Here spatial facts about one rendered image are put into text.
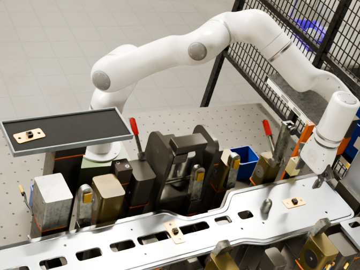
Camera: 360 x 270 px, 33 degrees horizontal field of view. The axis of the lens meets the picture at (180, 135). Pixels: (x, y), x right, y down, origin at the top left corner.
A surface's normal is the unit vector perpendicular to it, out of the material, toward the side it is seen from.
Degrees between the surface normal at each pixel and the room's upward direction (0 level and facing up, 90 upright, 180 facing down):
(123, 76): 77
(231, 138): 0
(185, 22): 0
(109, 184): 0
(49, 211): 90
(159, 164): 90
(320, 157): 89
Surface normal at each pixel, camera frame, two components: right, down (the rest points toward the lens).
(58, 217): 0.46, 0.64
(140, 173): 0.24, -0.76
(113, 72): -0.08, 0.25
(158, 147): -0.85, 0.14
